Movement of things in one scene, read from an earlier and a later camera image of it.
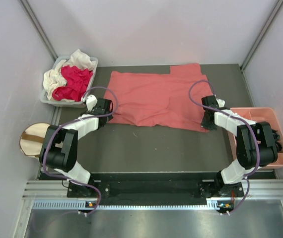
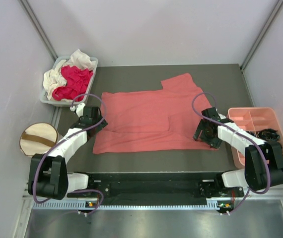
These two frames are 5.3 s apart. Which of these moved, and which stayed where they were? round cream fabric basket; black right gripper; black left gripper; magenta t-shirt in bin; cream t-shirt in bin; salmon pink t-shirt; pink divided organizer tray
Moved: salmon pink t-shirt; black right gripper; black left gripper
Stayed: cream t-shirt in bin; round cream fabric basket; pink divided organizer tray; magenta t-shirt in bin
